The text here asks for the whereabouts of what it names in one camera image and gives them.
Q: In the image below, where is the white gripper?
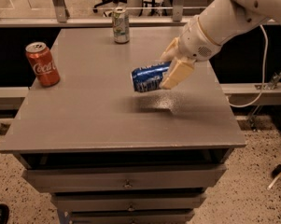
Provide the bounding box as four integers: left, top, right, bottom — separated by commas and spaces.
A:
160, 16, 221, 90

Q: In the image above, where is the blue pepsi can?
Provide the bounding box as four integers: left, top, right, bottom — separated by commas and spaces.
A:
131, 62, 170, 92

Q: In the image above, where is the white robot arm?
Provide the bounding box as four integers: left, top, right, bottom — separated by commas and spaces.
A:
161, 0, 281, 90

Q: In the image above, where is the green 7up can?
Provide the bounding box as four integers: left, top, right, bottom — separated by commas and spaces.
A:
112, 7, 130, 44

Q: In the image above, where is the red coca-cola can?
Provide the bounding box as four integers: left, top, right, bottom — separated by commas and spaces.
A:
25, 42, 60, 87

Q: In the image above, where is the grey drawer cabinet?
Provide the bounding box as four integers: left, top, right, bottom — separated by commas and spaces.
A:
1, 27, 245, 224

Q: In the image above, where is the grey metal railing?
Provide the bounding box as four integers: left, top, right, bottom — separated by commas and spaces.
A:
0, 0, 281, 28

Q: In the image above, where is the black and white tool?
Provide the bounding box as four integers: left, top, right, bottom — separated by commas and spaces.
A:
267, 164, 281, 190

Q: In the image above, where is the black shoe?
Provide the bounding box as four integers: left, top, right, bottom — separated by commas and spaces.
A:
0, 203, 9, 224

